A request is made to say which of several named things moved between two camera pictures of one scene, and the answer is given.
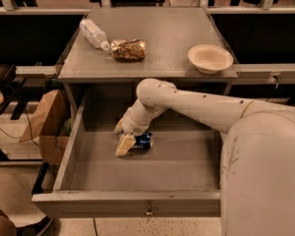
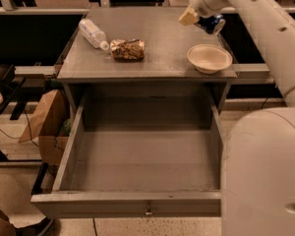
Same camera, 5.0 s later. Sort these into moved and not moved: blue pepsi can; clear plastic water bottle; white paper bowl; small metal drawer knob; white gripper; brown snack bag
Moved: blue pepsi can; white gripper
Not moved: clear plastic water bottle; white paper bowl; brown snack bag; small metal drawer knob
